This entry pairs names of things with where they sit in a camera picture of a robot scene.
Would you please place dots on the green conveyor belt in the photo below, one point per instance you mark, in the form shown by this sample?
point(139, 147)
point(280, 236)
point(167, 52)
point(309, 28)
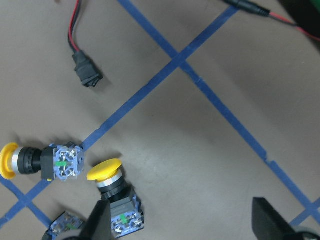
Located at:
point(306, 13)

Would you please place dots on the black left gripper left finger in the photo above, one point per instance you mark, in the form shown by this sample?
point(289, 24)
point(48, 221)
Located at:
point(98, 225)

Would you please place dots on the yellow push button switch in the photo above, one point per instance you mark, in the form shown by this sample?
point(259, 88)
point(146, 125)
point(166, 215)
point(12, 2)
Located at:
point(56, 161)
point(127, 216)

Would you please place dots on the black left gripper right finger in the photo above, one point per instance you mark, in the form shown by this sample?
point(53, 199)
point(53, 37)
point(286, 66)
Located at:
point(268, 224)

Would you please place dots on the black rocker switch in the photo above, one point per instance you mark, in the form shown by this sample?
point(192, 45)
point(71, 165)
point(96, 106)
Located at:
point(88, 73)

